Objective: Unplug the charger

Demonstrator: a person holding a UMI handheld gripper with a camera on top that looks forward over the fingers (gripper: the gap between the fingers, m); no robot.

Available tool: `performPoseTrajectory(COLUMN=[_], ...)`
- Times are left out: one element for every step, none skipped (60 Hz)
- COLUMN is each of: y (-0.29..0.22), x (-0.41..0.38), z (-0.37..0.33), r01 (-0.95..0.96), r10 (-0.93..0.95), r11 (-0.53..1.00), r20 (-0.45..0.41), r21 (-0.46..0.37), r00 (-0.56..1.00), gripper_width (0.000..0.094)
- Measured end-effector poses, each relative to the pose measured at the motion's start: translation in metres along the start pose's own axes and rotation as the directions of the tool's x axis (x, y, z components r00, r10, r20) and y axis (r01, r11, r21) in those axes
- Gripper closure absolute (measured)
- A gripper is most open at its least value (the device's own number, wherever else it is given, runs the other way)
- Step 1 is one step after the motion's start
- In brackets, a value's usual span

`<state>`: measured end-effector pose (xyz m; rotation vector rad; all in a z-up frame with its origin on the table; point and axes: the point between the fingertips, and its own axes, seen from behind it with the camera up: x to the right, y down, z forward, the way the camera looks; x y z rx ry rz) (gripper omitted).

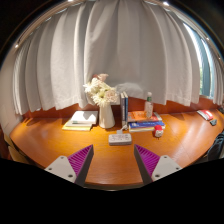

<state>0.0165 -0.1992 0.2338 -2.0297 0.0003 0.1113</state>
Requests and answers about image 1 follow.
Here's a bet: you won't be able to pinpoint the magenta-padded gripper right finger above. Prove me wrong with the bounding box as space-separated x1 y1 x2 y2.
134 144 183 185

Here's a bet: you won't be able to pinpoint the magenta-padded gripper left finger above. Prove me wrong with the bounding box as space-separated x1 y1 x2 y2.
44 144 95 187

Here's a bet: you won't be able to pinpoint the yellow flat book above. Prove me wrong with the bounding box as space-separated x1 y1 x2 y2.
61 120 94 132

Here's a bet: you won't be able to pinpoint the blue flat book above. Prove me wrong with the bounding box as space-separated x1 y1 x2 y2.
128 120 166 133

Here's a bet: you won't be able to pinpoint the white power strip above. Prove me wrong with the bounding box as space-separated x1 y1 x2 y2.
108 132 133 146

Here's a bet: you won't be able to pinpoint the open white book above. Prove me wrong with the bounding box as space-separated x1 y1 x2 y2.
69 110 99 126

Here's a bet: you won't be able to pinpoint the orange flat book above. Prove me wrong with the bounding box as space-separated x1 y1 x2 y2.
127 110 163 123

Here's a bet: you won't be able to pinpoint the dark chair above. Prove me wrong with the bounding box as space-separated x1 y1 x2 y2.
206 130 224 163

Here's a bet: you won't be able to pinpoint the clear green-labelled drink bottle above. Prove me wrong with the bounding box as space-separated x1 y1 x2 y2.
143 91 155 119

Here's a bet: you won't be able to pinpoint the white ceramic vase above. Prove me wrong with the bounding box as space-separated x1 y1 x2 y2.
98 101 116 130

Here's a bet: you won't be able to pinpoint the red and white box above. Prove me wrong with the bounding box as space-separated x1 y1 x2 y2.
196 109 214 122

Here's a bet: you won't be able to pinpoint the blue standing book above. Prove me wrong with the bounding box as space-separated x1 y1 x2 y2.
123 91 129 126

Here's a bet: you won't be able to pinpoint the white and pink flowers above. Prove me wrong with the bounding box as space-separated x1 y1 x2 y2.
82 73 119 108

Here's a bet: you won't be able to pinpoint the window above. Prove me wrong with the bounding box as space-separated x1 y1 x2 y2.
186 23 214 98

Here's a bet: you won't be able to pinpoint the white curtain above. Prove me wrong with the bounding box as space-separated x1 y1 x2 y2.
0 0 224 116

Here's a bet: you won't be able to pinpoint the white power strip cable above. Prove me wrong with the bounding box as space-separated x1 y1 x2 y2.
116 123 129 135

